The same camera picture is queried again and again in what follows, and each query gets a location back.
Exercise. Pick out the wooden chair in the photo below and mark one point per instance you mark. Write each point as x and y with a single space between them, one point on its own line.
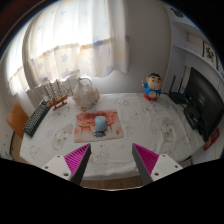
17 119

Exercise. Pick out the white star print curtain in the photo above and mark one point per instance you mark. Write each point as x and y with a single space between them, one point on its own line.
80 40

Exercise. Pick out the large white conch shell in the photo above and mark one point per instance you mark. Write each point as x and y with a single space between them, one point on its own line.
86 96

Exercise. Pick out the black monitor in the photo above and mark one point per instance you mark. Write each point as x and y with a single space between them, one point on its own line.
206 100

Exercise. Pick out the white printed tablecloth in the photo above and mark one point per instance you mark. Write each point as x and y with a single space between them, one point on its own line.
150 130

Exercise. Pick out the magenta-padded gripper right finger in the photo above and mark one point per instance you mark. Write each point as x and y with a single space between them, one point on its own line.
146 159

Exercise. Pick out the white radiator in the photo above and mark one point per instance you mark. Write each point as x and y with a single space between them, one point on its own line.
36 93

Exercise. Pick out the cartoon boy figurine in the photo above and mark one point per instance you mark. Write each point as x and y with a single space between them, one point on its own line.
152 87

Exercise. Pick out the dark computer keyboard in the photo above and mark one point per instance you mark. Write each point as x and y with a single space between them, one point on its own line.
36 119

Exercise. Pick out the white shelf unit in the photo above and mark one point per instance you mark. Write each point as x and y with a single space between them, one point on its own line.
178 56

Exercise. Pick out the wooden model sailing ship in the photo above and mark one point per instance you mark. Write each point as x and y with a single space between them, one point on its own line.
58 100

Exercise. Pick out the cartoon print mouse pad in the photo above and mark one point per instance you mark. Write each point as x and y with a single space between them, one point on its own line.
115 125

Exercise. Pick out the red flat packet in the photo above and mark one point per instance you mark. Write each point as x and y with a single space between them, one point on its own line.
212 140

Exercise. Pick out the black router with antennas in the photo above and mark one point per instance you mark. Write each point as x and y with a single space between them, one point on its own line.
176 97

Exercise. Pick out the light blue computer mouse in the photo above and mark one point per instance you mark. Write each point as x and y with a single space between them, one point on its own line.
101 123

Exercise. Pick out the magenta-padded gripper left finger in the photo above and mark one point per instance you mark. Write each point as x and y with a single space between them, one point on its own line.
76 158

